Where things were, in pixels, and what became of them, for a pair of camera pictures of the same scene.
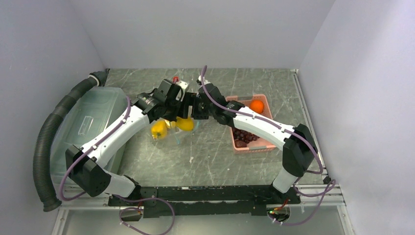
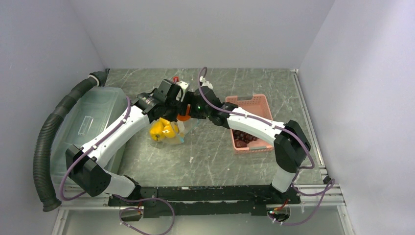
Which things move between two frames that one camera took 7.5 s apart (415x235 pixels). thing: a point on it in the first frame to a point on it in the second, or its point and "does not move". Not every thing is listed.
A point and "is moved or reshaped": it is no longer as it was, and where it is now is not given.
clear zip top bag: x=173 y=130 does not move
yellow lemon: x=185 y=124 to x=170 y=131
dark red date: x=239 y=143 does not move
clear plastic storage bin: x=85 y=116 does not move
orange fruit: x=257 y=105 is moved or reshaped
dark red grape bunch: x=241 y=134 does not move
